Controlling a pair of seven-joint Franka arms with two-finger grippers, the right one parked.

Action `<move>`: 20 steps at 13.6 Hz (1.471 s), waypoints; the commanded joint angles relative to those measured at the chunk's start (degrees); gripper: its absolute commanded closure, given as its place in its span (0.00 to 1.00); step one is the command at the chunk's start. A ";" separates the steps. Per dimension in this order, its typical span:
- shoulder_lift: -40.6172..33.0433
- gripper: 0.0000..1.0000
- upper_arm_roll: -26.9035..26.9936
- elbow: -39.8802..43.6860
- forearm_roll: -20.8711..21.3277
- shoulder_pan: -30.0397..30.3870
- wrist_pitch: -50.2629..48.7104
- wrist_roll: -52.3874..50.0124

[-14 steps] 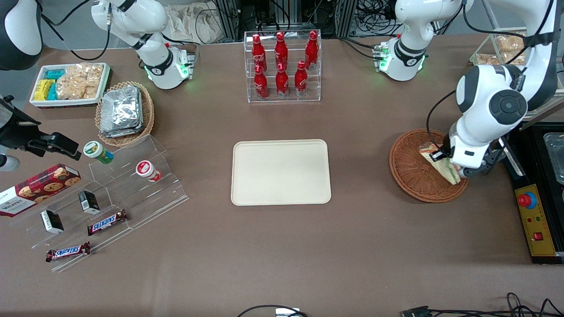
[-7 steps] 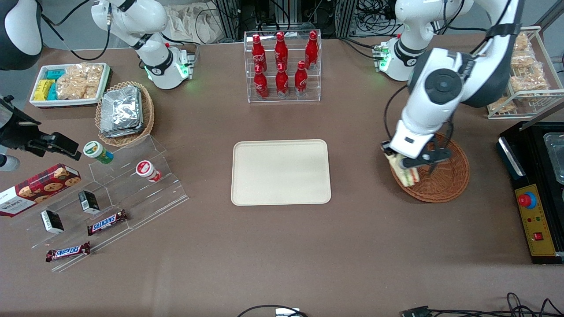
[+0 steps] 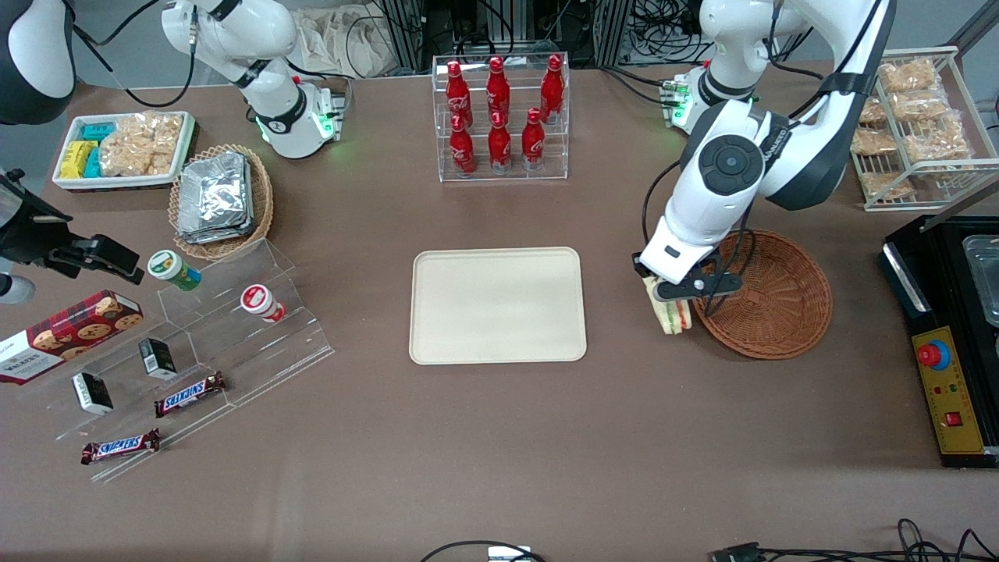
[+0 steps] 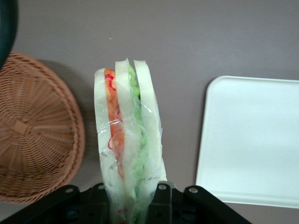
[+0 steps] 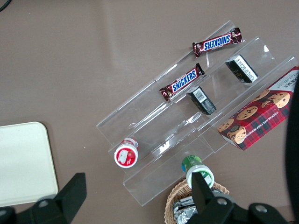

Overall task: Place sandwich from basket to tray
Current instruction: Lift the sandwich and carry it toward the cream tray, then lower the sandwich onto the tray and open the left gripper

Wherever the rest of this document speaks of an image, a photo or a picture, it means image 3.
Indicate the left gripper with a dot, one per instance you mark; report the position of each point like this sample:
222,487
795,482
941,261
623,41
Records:
638,266

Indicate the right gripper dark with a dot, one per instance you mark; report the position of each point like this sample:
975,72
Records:
30,234

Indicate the triangle sandwich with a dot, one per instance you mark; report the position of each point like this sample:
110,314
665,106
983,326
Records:
671,316

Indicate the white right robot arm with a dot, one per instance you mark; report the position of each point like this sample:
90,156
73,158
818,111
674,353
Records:
257,39

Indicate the round brown wicker basket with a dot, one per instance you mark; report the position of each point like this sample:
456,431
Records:
780,304

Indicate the white rectangular snack tray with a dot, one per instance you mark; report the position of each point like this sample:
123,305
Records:
70,183

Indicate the beige plastic tray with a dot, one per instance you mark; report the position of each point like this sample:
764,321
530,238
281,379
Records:
498,306

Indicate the oval light wicker basket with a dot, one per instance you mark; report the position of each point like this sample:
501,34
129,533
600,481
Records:
261,195

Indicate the red tartan cookie box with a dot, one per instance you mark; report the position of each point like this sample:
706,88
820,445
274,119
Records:
62,339

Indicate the small black box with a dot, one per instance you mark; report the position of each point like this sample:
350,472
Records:
158,359
93,393

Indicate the yellow snack pack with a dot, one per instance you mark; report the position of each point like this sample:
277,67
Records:
76,160

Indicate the teal snack pack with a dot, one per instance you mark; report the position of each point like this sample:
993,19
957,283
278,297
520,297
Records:
94,164
97,131

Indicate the green lid snack cup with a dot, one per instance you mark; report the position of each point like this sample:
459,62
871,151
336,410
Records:
172,268

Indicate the snickers chocolate bar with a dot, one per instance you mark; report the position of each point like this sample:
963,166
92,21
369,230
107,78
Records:
190,395
121,446

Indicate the clear bag of rice crackers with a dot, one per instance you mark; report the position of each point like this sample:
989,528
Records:
140,144

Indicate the clear acrylic bottle rack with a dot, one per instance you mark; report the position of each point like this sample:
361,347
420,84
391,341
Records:
515,173

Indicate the clear bag of fried snacks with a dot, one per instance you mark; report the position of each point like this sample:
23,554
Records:
874,142
921,105
874,112
909,76
886,185
933,139

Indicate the red cola bottle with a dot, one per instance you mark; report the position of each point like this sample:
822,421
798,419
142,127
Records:
552,90
462,150
498,94
500,147
456,97
533,142

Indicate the silver foil packet stack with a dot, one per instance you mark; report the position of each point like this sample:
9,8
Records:
215,199

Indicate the clear acrylic stepped display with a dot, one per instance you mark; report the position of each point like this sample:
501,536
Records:
226,351

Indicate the red lid snack cup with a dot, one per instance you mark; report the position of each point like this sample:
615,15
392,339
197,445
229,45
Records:
260,302

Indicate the red emergency stop button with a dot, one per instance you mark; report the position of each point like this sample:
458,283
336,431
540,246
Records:
933,355

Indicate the black control box yellow panel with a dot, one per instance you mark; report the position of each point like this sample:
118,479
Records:
952,390

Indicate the clear plastic container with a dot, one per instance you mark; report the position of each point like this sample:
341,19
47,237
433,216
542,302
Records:
983,281

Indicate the beige cloth bag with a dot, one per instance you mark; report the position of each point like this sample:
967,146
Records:
343,43

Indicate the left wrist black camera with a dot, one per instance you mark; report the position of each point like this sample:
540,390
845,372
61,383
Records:
642,267

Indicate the wrist black camera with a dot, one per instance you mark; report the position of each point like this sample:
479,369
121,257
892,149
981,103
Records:
101,254
642,267

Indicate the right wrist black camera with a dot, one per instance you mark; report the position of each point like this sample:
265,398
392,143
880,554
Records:
101,254

